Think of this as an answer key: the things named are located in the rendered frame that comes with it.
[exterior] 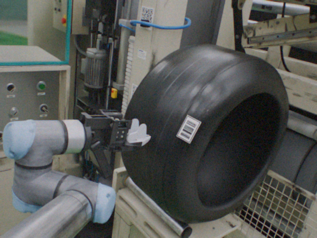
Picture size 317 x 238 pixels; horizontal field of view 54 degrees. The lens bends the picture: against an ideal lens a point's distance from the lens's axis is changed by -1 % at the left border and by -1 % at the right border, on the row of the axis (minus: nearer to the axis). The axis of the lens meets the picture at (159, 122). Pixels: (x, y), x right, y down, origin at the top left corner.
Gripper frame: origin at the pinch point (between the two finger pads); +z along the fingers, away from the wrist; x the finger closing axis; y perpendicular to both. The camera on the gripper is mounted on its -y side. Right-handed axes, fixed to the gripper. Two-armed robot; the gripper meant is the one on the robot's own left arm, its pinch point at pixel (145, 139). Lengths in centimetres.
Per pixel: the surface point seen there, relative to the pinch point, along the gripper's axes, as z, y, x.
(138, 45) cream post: 19.0, 20.3, 37.2
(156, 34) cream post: 18.8, 26.0, 28.0
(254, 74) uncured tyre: 23.5, 23.3, -10.9
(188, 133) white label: 4.0, 6.2, -10.6
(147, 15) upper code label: 17.5, 31.5, 34.0
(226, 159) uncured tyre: 53, -16, 7
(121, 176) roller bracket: 15.7, -28.6, 25.2
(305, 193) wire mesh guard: 64, -16, -23
